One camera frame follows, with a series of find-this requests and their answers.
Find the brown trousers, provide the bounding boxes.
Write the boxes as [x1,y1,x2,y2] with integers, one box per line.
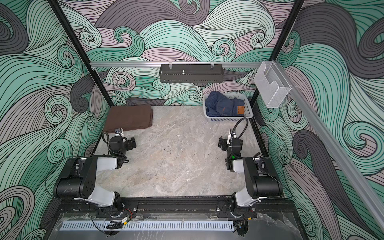
[103,105,153,133]

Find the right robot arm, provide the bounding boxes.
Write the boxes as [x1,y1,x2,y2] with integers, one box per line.
[218,137,283,208]

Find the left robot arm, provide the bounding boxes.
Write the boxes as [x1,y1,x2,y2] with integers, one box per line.
[53,136,137,211]

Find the white plastic basket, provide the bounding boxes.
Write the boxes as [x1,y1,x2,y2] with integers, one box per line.
[203,92,253,122]

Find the blue jeans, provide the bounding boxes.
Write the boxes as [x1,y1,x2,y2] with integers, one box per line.
[205,91,245,117]

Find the black perforated metal tray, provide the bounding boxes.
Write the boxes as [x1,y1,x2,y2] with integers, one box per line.
[159,65,224,84]

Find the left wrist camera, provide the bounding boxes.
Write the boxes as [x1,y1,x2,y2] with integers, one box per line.
[115,128,124,137]

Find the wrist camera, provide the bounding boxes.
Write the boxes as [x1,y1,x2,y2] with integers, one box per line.
[227,129,237,143]
[115,128,124,137]

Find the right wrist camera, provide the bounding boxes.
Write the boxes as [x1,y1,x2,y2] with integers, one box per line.
[227,129,237,143]

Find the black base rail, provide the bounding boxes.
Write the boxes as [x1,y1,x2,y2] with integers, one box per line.
[58,196,296,219]

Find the white mesh wall holder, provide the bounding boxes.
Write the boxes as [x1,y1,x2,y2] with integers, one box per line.
[254,61,292,109]

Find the aluminium rail back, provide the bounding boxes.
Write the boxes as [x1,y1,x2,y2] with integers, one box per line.
[90,61,262,69]

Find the aluminium rail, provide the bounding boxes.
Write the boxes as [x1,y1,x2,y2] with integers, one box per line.
[274,59,384,232]
[90,61,262,69]

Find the white slotted cable duct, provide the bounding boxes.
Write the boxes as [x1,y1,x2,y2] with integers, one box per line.
[59,220,235,231]

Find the aluminium rail right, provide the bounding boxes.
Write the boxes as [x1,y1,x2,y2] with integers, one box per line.
[274,59,384,232]

